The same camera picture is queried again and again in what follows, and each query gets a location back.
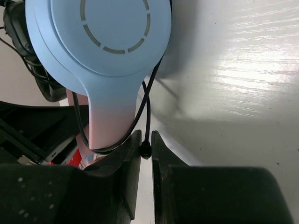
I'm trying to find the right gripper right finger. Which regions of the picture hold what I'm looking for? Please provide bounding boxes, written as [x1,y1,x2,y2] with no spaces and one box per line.
[151,131,190,224]

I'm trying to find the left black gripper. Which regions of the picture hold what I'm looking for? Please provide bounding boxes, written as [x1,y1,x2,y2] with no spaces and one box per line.
[0,102,79,164]

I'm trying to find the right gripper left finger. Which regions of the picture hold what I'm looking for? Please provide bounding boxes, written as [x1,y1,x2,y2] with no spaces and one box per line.
[84,130,142,221]

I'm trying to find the black headphones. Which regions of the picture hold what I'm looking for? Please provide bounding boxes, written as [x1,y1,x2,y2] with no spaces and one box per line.
[0,0,67,102]

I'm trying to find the red headphones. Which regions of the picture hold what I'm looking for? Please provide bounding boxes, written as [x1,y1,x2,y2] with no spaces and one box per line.
[61,147,82,167]

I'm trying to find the black headphone audio cable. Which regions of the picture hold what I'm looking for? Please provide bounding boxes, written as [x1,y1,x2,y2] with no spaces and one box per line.
[71,56,164,161]

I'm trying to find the pink blue cat-ear headphones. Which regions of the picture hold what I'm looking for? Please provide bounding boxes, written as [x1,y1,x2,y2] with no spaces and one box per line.
[25,0,172,154]

